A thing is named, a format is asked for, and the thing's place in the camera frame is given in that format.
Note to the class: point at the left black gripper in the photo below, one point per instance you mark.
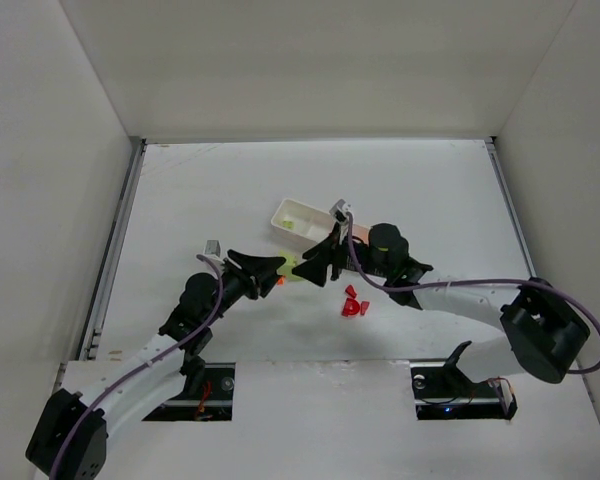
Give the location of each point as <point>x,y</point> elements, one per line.
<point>252,280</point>

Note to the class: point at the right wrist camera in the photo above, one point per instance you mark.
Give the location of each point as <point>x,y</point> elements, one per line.
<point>340,211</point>

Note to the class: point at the red lego arch piece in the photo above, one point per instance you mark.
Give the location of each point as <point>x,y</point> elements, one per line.
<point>351,308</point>

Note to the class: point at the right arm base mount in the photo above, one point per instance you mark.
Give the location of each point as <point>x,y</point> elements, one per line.
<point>443,392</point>

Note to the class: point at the red lego slope piece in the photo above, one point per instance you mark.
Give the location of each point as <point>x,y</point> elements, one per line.
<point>350,291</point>

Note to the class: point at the white three-compartment tray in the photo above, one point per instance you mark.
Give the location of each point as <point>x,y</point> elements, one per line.
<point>312,225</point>

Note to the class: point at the left metal rail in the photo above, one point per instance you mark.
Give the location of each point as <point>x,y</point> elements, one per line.
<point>91,332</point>

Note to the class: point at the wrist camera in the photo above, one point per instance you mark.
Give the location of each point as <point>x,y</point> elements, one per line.
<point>340,211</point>
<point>212,248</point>

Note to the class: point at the right metal rail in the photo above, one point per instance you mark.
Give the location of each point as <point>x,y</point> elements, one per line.
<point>491,147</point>

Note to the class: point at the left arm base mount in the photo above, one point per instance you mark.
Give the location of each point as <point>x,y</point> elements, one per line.
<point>206,397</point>

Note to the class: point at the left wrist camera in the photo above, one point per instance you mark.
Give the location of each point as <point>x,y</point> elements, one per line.
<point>212,248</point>

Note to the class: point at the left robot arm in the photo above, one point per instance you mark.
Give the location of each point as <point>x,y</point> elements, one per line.
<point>77,429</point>

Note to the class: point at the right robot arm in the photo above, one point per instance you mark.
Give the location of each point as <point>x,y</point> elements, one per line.
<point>541,333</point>

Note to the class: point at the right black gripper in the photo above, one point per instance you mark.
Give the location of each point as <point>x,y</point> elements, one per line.
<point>335,257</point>

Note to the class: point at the metal rail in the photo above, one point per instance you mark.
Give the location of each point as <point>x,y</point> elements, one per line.
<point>491,147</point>
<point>91,332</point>

